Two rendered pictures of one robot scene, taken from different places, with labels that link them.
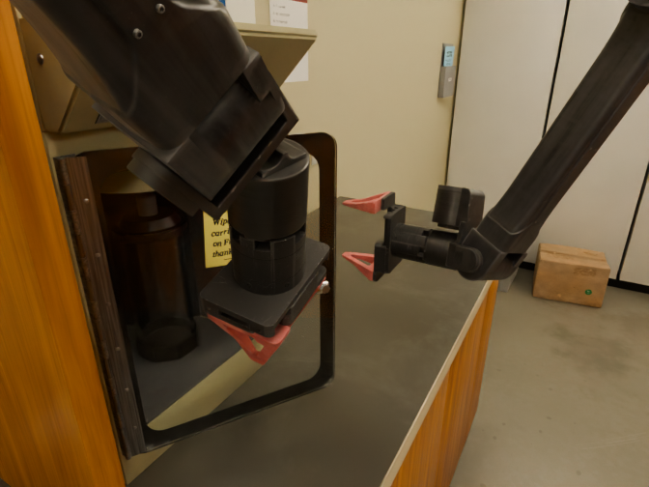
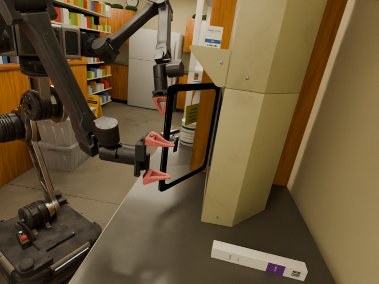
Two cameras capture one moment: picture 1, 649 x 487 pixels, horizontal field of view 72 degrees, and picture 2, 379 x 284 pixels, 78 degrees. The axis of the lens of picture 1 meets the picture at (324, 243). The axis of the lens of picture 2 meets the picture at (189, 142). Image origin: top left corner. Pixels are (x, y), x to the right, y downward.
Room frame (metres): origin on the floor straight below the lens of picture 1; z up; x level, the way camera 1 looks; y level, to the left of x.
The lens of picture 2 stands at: (1.28, -0.26, 1.50)
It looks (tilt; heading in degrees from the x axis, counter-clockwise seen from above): 21 degrees down; 154
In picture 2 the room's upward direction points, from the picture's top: 8 degrees clockwise
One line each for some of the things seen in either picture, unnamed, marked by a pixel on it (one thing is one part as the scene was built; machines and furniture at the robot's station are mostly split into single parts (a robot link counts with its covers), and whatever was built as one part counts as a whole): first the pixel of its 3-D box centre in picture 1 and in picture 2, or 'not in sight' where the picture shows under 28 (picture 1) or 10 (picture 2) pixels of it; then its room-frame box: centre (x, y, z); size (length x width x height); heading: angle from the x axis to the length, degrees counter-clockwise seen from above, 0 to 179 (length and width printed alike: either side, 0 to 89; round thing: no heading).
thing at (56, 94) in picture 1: (203, 72); (210, 64); (0.54, 0.14, 1.46); 0.32 x 0.12 x 0.10; 150
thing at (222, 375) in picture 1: (232, 296); (190, 134); (0.51, 0.12, 1.19); 0.30 x 0.01 x 0.40; 118
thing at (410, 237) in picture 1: (408, 242); (132, 154); (0.67, -0.14, 1.20); 0.07 x 0.07 x 0.10; 60
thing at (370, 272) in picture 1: (367, 252); (155, 169); (0.71, -0.07, 1.16); 0.09 x 0.07 x 0.07; 60
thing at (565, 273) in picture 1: (568, 273); not in sight; (2.68, -1.63, 0.14); 0.41 x 0.33 x 0.29; 66
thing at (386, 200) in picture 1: (368, 214); (157, 147); (0.71, -0.07, 1.23); 0.09 x 0.07 x 0.07; 60
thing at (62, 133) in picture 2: not in sight; (68, 123); (-1.70, -0.43, 0.49); 0.60 x 0.42 x 0.33; 150
